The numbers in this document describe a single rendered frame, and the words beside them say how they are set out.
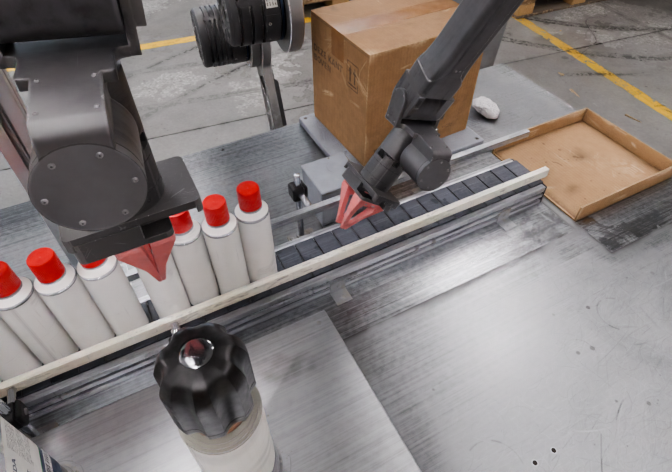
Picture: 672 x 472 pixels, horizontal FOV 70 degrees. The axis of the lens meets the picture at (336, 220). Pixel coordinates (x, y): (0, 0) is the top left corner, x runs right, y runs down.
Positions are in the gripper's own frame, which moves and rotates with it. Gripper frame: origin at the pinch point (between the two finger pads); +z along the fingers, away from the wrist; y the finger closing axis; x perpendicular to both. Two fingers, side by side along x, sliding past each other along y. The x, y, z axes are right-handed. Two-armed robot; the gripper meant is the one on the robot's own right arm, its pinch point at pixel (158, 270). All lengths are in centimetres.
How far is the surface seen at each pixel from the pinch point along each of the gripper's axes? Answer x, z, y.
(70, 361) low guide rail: 16.1, 27.5, -16.5
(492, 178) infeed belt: 22, 31, 67
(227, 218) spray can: 18.2, 13.3, 10.1
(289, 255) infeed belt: 22.7, 30.8, 20.0
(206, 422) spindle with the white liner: -12.3, 6.6, -0.5
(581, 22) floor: 206, 113, 332
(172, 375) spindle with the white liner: -9.6, 2.2, -1.6
